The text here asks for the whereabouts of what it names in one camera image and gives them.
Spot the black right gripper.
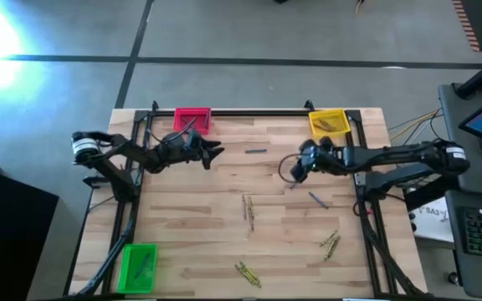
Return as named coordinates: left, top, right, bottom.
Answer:
left=290, top=136, right=346, bottom=185

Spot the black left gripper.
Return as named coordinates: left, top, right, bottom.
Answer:
left=177, top=133, right=226, bottom=171

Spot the long blue crayon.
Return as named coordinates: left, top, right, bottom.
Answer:
left=308, top=191, right=330, bottom=210

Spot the red plastic basket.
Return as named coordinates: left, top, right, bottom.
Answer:
left=172, top=107, right=213, bottom=135

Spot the yellow plastic basket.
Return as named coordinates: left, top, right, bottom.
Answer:
left=308, top=108, right=352, bottom=140

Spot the white paper sheet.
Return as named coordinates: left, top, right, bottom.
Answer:
left=411, top=196, right=455, bottom=244

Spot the green plastic basket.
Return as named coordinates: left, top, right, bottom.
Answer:
left=116, top=243, right=159, bottom=294

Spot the grey desk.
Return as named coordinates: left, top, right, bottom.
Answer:
left=438, top=82, right=482, bottom=197
left=444, top=190, right=482, bottom=300

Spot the black cabinet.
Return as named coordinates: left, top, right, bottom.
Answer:
left=0, top=152, right=60, bottom=301

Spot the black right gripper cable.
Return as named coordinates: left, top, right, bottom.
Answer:
left=277, top=153, right=305, bottom=186

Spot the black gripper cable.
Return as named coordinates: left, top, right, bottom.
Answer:
left=145, top=116, right=199, bottom=145
left=277, top=153, right=305, bottom=186

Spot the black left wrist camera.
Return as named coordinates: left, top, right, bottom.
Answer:
left=186, top=128, right=203, bottom=151

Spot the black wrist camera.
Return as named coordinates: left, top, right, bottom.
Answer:
left=300, top=140, right=318, bottom=169
left=186, top=128, right=203, bottom=151

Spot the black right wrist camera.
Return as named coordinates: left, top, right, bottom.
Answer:
left=300, top=140, right=318, bottom=169

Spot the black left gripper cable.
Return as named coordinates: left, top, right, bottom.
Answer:
left=145, top=116, right=199, bottom=145

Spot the black aluminium rig frame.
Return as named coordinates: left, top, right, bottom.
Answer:
left=67, top=99, right=426, bottom=298

